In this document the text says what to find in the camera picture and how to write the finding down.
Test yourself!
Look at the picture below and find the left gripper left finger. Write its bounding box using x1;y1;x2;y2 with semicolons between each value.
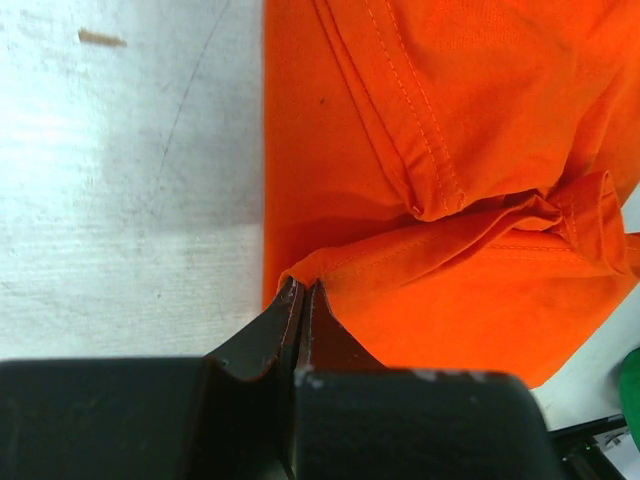
1;280;305;479

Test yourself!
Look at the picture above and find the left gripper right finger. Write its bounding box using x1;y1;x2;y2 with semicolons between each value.
294;284;562;479

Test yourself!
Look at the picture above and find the orange t shirt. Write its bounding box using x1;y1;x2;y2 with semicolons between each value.
263;1;639;387

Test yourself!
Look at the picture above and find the green t shirt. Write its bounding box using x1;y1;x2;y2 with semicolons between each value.
619;349;639;422

